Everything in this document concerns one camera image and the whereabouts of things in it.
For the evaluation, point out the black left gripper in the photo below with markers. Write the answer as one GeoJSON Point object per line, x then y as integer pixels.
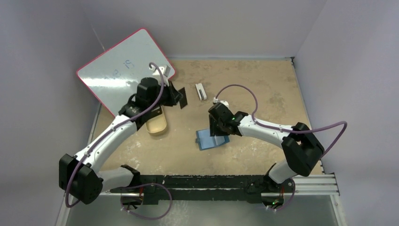
{"type": "Point", "coordinates": [174, 95]}

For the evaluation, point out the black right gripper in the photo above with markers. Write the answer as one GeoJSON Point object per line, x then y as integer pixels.
{"type": "Point", "coordinates": [216, 121]}

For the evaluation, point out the black credit card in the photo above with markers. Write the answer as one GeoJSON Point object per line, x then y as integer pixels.
{"type": "Point", "coordinates": [183, 99]}

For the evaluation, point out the blue card holder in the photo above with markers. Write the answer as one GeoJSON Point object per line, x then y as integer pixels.
{"type": "Point", "coordinates": [206, 141]}

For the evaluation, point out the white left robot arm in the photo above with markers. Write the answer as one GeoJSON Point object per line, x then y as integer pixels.
{"type": "Point", "coordinates": [80, 176]}

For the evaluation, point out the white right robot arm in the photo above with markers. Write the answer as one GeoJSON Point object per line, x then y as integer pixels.
{"type": "Point", "coordinates": [302, 150]}

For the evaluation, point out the white whiteboard eraser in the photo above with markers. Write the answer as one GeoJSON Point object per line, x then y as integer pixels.
{"type": "Point", "coordinates": [201, 91]}

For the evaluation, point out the gold oval tin tray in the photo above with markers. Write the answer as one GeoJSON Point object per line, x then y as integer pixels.
{"type": "Point", "coordinates": [156, 124]}

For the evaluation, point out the pink framed whiteboard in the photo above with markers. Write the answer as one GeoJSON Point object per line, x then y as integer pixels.
{"type": "Point", "coordinates": [114, 75]}

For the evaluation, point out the black mounting base plate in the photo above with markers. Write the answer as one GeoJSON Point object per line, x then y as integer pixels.
{"type": "Point", "coordinates": [254, 189]}

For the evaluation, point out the aluminium frame rail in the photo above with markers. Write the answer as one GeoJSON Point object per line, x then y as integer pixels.
{"type": "Point", "coordinates": [315, 184]}

